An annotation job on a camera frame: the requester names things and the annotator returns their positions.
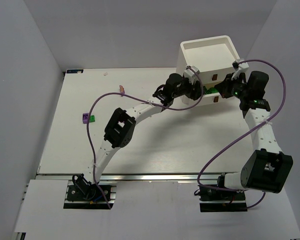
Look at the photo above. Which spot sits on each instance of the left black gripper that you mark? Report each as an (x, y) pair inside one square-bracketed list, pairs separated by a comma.
[(195, 90)]

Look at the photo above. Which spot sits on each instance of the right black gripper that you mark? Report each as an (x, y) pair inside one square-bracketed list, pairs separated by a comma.
[(225, 85)]

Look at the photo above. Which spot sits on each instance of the green lego brick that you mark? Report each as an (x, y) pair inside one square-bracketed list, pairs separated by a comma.
[(92, 119), (211, 90)]

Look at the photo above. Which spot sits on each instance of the purple arched lego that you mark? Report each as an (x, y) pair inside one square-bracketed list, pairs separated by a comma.
[(85, 118), (121, 90)]

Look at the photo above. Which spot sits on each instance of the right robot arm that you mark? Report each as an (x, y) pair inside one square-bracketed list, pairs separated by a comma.
[(268, 167)]

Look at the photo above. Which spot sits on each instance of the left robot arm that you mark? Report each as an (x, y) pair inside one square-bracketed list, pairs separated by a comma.
[(120, 127)]

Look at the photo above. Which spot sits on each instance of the white drawer cabinet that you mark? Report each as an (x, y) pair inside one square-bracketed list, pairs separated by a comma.
[(210, 53)]

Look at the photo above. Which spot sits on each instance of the blue label sticker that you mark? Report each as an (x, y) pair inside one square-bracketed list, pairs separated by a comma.
[(74, 71)]

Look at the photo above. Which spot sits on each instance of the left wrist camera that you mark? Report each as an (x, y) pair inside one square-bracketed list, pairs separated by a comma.
[(192, 73)]

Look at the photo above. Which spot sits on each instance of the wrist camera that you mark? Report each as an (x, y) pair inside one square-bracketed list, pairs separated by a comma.
[(240, 66), (192, 73)]

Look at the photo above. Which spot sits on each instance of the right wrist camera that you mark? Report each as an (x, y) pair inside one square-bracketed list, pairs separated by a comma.
[(240, 66)]

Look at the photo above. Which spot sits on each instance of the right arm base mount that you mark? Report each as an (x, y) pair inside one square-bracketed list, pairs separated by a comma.
[(213, 199)]

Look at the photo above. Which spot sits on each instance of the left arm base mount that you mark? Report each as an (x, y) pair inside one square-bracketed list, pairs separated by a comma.
[(81, 194)]

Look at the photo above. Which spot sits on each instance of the aluminium rail front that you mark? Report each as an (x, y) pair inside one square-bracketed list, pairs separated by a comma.
[(126, 177)]

